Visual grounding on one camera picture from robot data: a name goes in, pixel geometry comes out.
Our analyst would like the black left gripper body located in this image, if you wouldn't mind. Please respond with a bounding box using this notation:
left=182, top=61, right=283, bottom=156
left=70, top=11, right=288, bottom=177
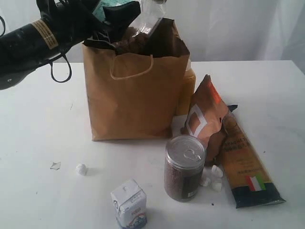
left=35, top=0, right=112, bottom=52

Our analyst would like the clear jar gold lid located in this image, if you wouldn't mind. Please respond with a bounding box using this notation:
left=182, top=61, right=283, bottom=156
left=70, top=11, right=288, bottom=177
left=116, top=0, right=167, bottom=55

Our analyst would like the brown paper shopping bag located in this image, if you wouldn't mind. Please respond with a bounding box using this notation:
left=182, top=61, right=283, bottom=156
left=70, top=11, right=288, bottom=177
left=82, top=18, right=190, bottom=141

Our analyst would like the yellow juice bottle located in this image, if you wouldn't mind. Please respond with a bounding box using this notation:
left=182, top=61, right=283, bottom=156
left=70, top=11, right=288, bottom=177
left=175, top=59, right=196, bottom=116

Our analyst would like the brown coffee pouch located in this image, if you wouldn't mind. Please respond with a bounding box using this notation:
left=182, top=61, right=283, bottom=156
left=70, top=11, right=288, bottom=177
left=181, top=75, right=229, bottom=166

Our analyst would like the dark clear pull-tab can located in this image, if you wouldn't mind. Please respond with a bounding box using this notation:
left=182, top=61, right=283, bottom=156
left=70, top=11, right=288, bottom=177
left=164, top=135, right=206, bottom=202

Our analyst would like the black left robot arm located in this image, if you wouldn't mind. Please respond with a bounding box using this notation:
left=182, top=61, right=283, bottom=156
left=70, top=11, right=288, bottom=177
left=0, top=0, right=141, bottom=90

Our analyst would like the small white milk carton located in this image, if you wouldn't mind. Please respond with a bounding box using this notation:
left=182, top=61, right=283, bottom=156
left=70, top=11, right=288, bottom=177
left=111, top=179, right=147, bottom=229

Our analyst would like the white pebble left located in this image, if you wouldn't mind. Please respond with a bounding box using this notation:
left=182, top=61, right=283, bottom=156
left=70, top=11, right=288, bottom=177
left=200, top=176, right=211, bottom=187

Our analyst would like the white pebble lower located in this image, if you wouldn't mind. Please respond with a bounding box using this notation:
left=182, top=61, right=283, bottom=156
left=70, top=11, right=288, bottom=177
left=211, top=182, right=222, bottom=192

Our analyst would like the spaghetti packet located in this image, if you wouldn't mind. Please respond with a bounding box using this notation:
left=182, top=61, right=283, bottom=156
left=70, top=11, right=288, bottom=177
left=219, top=111, right=285, bottom=208

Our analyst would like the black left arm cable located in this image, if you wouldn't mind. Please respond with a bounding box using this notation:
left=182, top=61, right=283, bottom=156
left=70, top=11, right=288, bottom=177
left=49, top=51, right=72, bottom=83

